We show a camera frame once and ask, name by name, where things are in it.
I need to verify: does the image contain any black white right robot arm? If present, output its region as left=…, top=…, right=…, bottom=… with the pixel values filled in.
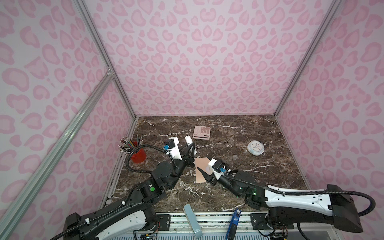
left=199, top=168, right=376, bottom=233

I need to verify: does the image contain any pink calculator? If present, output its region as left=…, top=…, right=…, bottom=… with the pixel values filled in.
left=193, top=126, right=211, bottom=140

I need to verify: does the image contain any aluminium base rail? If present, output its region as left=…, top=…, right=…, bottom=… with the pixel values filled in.
left=80, top=209, right=343, bottom=240

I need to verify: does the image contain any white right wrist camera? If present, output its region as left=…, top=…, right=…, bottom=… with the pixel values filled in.
left=209, top=158, right=227, bottom=178

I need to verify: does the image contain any blue utility knife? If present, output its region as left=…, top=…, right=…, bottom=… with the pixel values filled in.
left=225, top=208, right=242, bottom=240

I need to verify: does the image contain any red pencil cup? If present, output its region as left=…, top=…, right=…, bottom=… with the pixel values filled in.
left=131, top=149, right=147, bottom=164

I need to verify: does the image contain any coloured pencils bundle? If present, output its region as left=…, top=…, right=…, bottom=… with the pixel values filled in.
left=117, top=136, right=143, bottom=153

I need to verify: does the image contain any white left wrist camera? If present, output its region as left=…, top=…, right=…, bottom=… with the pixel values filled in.
left=164, top=137, right=182, bottom=161

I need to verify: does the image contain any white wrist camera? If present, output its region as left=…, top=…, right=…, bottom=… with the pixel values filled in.
left=164, top=137, right=182, bottom=161
left=209, top=158, right=227, bottom=178

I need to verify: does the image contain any white round clock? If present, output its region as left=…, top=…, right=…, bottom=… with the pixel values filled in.
left=247, top=140, right=265, bottom=156

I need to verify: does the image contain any beige envelope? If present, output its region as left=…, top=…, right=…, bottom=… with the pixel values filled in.
left=194, top=157, right=211, bottom=184

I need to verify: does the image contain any white glue stick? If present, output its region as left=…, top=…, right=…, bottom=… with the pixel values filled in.
left=185, top=136, right=197, bottom=155

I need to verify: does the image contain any light blue stapler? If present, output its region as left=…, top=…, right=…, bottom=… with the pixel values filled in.
left=183, top=204, right=204, bottom=239

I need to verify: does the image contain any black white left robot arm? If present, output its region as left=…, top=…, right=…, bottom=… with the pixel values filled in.
left=53, top=143, right=196, bottom=240

